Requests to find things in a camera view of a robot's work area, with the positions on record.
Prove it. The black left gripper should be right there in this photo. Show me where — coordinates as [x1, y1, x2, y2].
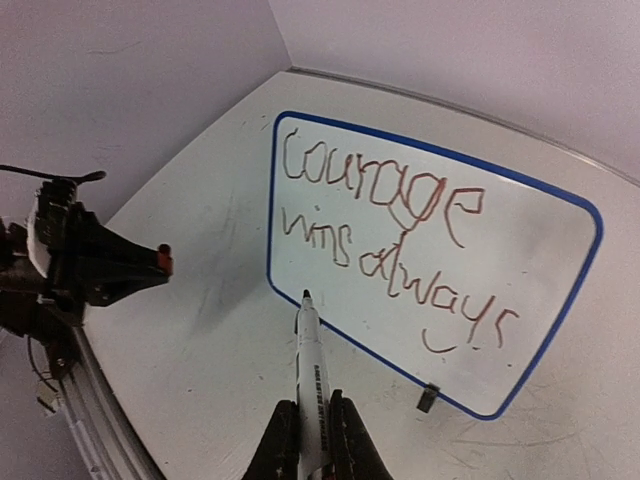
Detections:
[29, 179, 170, 313]

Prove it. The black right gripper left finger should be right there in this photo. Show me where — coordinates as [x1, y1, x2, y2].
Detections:
[242, 400, 300, 480]

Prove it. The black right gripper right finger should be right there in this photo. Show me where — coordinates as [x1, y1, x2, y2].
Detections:
[329, 389, 393, 480]

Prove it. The black whiteboard stand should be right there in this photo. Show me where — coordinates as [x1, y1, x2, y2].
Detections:
[416, 383, 440, 414]

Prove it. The aluminium front rail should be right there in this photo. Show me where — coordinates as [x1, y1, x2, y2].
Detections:
[45, 326, 164, 479]

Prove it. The small blue-framed whiteboard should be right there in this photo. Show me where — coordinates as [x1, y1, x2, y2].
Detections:
[266, 111, 604, 420]

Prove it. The red marker cap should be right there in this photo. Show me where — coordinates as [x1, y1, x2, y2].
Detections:
[157, 244, 173, 276]

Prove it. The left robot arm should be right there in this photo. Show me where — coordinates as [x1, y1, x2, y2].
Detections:
[1, 165, 173, 385]

